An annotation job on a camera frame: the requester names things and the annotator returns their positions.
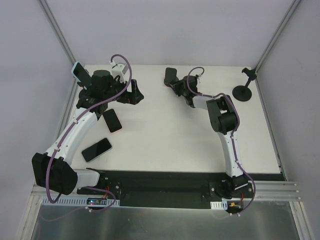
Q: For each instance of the light blue case phone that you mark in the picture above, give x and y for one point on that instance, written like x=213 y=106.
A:
x=81 y=75

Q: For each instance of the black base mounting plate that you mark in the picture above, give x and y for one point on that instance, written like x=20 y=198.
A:
x=180 y=190

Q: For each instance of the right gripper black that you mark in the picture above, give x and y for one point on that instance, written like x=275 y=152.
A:
x=175 y=83

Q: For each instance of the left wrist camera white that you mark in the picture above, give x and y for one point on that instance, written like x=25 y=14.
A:
x=118 y=71

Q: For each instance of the white cable duct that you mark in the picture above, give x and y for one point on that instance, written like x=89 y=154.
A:
x=219 y=205
x=92 y=202

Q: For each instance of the left white cable duct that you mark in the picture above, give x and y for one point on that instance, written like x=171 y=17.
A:
x=92 y=202

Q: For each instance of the aluminium front rail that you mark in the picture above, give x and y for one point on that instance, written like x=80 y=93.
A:
x=286 y=191

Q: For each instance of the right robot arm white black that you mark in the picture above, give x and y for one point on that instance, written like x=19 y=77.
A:
x=224 y=120

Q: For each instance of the right aluminium frame post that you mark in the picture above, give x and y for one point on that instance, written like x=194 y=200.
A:
x=277 y=33

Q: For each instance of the left aluminium frame post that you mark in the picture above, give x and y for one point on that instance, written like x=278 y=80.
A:
x=57 y=30

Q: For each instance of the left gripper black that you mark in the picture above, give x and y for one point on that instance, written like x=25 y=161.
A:
x=130 y=93

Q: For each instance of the aluminium frame post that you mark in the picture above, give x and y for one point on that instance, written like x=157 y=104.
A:
x=57 y=30
x=277 y=33

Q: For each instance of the pink case phone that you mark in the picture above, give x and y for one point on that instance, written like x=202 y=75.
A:
x=112 y=121

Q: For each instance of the black tall corner phone stand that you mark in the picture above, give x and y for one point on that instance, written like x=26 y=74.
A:
x=242 y=93

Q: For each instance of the green case phone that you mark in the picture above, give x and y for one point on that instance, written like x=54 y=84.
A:
x=96 y=150

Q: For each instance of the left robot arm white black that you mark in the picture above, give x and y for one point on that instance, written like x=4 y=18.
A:
x=52 y=169

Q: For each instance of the black stand with brown base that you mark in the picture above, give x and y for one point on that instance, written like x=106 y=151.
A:
x=170 y=76

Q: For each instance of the right white cable duct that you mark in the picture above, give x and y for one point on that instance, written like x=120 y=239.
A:
x=219 y=205

